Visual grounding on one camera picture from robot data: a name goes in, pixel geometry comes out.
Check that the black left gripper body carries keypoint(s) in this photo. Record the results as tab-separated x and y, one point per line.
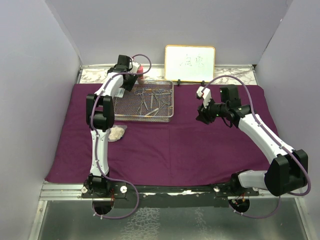
128	83

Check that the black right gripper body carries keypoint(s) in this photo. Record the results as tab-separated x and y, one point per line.
218	109

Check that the metal mesh tray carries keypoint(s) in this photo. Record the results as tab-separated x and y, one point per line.
126	108

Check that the purple cloth wrap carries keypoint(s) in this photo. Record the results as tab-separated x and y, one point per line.
181	152

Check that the white gauze bag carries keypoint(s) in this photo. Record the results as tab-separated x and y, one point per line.
116	133

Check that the steel forceps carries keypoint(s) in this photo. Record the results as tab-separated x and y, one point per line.
143	101

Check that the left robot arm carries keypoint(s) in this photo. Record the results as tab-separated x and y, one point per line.
100	117

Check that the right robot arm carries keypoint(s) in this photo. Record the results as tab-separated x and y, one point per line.
288	168

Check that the pink lid spice bottle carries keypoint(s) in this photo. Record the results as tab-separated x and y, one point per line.
140	72

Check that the steel clamp right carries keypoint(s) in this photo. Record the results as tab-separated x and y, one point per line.
163	97

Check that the steel tweezers front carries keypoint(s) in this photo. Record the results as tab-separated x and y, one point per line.
152	112

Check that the yellow framed whiteboard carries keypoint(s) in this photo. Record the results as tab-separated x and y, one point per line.
188	63

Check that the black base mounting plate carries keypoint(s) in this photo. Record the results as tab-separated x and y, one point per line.
123	196

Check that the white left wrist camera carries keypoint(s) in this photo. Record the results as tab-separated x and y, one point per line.
135	67

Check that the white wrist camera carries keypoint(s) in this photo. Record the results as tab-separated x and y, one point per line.
135	67
204	94

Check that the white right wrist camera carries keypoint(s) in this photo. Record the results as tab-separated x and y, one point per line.
204	94

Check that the aluminium frame rail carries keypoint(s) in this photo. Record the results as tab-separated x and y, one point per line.
69	192

